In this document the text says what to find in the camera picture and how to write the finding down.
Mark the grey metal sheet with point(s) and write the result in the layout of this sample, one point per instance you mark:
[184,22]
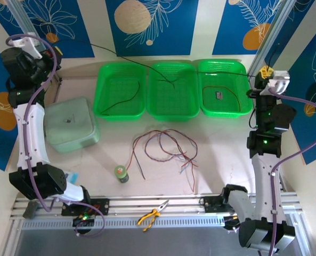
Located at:
[160,244]

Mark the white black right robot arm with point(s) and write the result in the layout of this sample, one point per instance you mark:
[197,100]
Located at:
[261,181]

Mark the aluminium corner post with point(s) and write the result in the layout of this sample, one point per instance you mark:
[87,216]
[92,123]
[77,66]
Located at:
[273,26]
[22,18]

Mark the pale green lidded container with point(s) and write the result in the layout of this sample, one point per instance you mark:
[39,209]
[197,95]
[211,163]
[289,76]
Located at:
[69,128]

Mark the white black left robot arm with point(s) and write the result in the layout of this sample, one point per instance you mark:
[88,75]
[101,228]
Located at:
[35,133]

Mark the green plastic mesh basket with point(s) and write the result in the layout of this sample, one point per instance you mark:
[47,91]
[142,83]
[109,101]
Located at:
[173,101]
[120,88]
[224,77]

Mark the small green jar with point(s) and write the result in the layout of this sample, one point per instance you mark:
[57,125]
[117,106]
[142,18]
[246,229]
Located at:
[121,174]

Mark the small labelled module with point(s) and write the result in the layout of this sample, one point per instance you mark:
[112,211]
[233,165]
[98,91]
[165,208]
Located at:
[219,95]

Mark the aluminium rail frame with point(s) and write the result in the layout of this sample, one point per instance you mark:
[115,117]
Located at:
[125,203]

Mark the grey block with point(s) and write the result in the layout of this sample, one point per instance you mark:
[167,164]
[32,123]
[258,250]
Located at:
[31,210]

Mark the aluminium side rail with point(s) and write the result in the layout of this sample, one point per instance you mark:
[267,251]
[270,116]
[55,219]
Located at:
[283,181]

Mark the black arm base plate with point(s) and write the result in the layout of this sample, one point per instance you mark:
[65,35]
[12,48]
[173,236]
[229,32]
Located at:
[211,204]
[101,206]

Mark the small black control board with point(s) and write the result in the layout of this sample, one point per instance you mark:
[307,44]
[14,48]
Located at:
[232,222]
[83,220]

